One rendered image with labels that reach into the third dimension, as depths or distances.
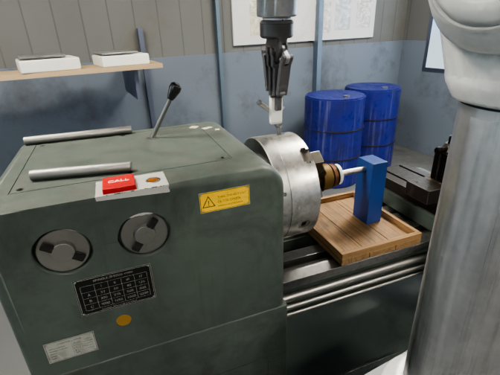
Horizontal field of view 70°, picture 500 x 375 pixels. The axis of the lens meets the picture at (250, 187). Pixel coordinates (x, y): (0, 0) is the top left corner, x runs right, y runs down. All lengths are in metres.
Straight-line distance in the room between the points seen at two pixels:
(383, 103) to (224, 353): 3.34
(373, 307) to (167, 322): 0.86
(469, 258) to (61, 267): 0.67
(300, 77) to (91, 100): 2.14
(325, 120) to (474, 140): 3.13
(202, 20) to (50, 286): 3.05
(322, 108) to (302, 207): 2.54
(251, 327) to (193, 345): 0.15
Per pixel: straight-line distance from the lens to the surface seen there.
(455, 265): 0.42
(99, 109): 3.41
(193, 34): 3.55
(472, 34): 0.31
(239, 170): 0.75
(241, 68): 3.73
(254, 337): 1.01
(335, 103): 3.43
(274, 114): 0.90
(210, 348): 0.98
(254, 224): 0.80
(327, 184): 1.14
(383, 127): 4.06
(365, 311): 1.48
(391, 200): 1.48
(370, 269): 1.26
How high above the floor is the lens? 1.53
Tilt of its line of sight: 24 degrees down
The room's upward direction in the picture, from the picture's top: 2 degrees counter-clockwise
